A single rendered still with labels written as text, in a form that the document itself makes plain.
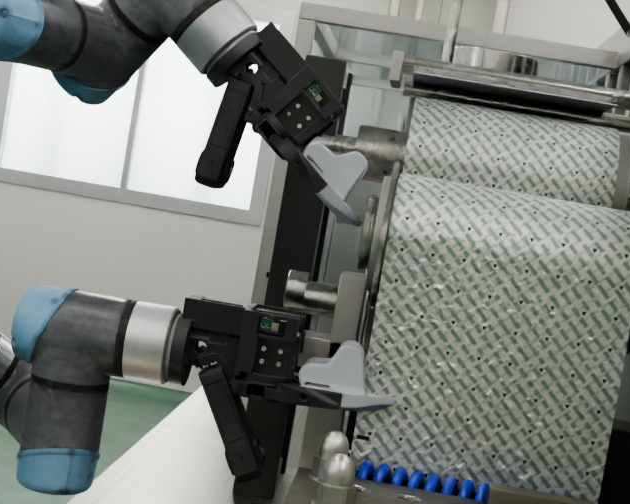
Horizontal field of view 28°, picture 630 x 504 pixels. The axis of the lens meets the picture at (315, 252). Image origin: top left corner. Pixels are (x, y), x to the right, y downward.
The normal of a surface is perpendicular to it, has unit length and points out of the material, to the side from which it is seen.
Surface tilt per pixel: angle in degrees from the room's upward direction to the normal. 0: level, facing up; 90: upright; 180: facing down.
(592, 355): 90
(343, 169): 90
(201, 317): 90
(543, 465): 90
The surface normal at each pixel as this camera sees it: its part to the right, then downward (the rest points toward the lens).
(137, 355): -0.12, 0.29
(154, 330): 0.00, -0.44
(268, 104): -0.07, 0.04
